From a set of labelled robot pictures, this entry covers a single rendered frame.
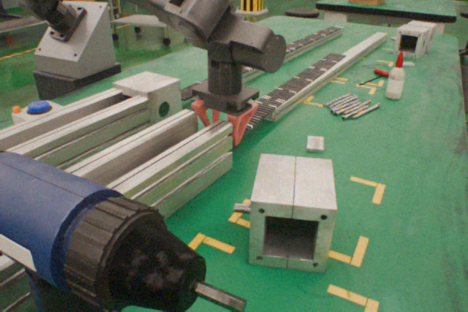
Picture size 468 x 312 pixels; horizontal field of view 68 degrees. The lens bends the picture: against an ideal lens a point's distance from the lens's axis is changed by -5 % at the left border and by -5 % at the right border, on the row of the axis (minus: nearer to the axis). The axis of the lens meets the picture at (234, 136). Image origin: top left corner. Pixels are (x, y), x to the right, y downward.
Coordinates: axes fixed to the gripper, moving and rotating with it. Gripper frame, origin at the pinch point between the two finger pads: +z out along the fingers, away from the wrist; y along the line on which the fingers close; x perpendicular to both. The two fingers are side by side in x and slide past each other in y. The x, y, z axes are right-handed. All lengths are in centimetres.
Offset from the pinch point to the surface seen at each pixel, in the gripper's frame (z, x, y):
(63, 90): 8, 8, -65
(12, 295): -2.9, -41.2, 4.2
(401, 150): 2.1, 17.3, 27.9
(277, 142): 2.5, 7.3, 7.1
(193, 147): -6.0, -14.1, 4.5
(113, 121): -3.4, -11.9, -15.4
